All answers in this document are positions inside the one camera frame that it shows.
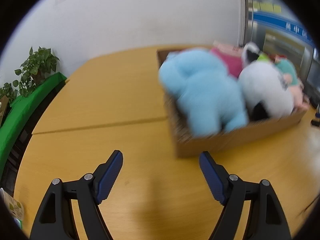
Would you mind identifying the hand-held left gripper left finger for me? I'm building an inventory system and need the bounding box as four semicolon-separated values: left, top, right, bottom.
29;150;123;240

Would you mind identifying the pale printed paper box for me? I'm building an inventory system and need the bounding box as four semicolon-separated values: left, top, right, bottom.
0;187;25;230

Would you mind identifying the black and white panda plush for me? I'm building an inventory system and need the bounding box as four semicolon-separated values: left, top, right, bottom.
237;42;295;120

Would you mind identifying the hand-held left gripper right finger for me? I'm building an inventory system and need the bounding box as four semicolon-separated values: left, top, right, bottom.
199;151;292;240

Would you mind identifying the row of yellow sticky notes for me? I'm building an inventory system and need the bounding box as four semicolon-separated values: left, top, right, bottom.
254;1;282;13

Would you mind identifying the pink pig plush teal dress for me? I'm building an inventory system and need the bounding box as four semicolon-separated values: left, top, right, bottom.
274;56;310;110

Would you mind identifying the light blue plush toy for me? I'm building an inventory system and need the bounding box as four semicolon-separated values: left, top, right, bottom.
159;50;249;137

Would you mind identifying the brown cardboard box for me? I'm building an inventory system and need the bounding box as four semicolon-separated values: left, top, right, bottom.
156;45;310;158

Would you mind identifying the pink plush toy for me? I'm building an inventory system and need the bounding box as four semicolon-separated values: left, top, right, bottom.
209;41;244;78

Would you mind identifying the large green potted plant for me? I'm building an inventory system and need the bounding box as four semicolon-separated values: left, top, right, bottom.
14;46;60;98

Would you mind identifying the small green potted plant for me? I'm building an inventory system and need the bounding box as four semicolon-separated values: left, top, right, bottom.
0;82;18;105

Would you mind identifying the blue door banner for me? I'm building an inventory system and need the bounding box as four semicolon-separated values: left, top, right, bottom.
252;12;315;47

